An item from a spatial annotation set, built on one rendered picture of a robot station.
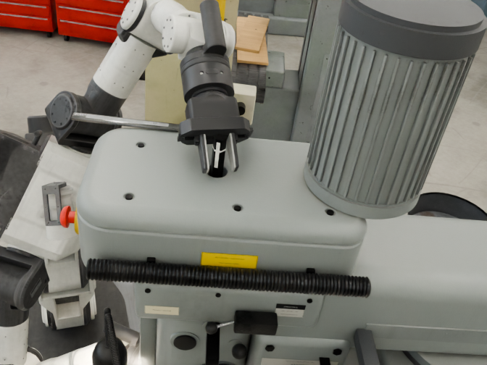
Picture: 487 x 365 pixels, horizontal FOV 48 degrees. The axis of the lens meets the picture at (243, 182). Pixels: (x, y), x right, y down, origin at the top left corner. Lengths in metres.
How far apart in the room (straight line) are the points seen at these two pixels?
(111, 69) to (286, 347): 0.71
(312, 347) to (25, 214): 0.71
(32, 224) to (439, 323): 0.90
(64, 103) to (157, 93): 1.55
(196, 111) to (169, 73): 1.87
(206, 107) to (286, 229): 0.24
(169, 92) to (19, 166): 1.58
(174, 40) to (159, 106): 1.90
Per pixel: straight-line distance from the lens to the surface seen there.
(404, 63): 0.76
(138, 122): 1.03
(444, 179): 4.66
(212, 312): 1.00
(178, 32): 0.98
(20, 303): 1.38
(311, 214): 0.88
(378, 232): 1.09
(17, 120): 4.73
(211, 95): 0.93
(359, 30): 0.77
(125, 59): 1.27
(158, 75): 2.78
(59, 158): 1.34
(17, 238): 1.36
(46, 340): 2.37
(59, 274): 1.91
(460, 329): 1.14
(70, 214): 1.03
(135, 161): 0.94
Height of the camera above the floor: 2.44
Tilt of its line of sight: 37 degrees down
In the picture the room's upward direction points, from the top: 8 degrees clockwise
